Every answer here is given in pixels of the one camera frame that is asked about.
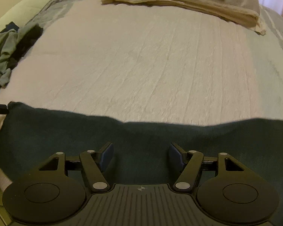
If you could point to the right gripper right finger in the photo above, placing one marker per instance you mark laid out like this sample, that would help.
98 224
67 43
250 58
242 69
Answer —
187 166

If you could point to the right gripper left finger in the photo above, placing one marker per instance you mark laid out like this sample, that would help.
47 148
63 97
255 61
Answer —
94 163

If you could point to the dark blue denim jeans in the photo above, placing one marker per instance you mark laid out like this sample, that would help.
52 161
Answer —
30 135

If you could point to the dark maroon garment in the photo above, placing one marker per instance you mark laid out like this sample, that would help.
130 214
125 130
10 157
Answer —
21 49

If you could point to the grey sweatpants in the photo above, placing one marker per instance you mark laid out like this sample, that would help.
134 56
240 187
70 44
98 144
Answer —
7 49

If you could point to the navy blue garment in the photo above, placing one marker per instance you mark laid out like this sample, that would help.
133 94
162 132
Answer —
10 27

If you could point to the pink grey striped bedspread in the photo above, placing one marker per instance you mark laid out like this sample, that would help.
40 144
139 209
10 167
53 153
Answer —
152 63

